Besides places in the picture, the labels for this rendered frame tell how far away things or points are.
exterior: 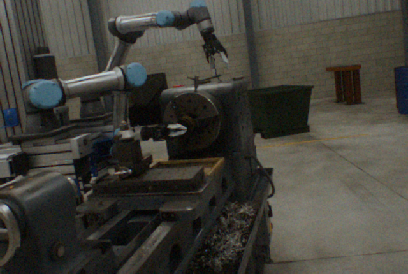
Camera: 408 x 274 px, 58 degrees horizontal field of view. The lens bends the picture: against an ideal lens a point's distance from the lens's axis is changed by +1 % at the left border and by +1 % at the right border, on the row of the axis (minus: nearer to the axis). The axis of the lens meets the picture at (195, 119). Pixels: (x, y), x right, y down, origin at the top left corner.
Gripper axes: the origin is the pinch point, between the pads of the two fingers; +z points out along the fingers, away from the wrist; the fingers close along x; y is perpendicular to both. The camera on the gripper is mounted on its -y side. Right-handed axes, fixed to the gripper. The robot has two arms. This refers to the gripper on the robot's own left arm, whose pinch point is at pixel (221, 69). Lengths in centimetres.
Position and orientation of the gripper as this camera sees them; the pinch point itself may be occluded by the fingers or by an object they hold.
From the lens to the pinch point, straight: 181.9
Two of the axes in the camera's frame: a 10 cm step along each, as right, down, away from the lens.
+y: -3.0, 1.6, -9.4
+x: 8.9, -3.0, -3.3
